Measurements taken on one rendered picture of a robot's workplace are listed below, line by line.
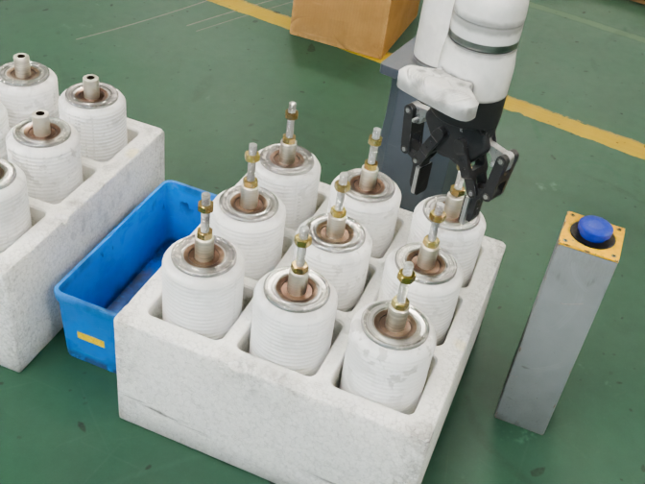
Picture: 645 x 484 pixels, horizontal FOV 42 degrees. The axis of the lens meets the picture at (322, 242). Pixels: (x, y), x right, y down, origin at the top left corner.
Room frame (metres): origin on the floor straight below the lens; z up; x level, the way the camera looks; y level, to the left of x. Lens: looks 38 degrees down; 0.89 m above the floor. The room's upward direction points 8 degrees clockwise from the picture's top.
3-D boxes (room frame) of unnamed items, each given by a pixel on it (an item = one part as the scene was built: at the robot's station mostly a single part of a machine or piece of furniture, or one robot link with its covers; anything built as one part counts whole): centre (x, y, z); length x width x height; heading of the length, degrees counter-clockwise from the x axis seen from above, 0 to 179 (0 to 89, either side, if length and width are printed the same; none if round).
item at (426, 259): (0.79, -0.13, 0.26); 0.02 x 0.02 x 0.03
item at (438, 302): (0.79, -0.13, 0.16); 0.10 x 0.10 x 0.18
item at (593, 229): (0.81, -0.31, 0.32); 0.04 x 0.04 x 0.02
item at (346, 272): (0.82, -0.01, 0.16); 0.10 x 0.10 x 0.18
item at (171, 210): (0.91, 0.25, 0.06); 0.30 x 0.11 x 0.12; 163
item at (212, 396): (0.82, -0.01, 0.09); 0.39 x 0.39 x 0.18; 73
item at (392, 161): (1.24, -0.14, 0.15); 0.15 x 0.15 x 0.30; 65
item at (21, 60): (1.10, 0.48, 0.26); 0.02 x 0.02 x 0.03
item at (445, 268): (0.79, -0.13, 0.25); 0.08 x 0.08 x 0.01
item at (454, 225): (0.90, -0.16, 0.25); 0.08 x 0.08 x 0.01
